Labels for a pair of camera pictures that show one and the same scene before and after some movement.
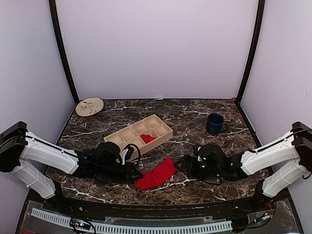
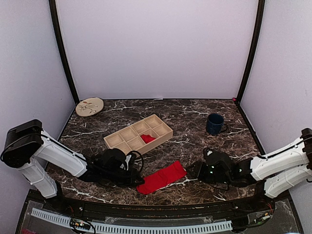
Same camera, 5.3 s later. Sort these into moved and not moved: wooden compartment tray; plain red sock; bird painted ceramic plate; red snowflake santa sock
Moved: plain red sock
Not moved: bird painted ceramic plate; wooden compartment tray; red snowflake santa sock
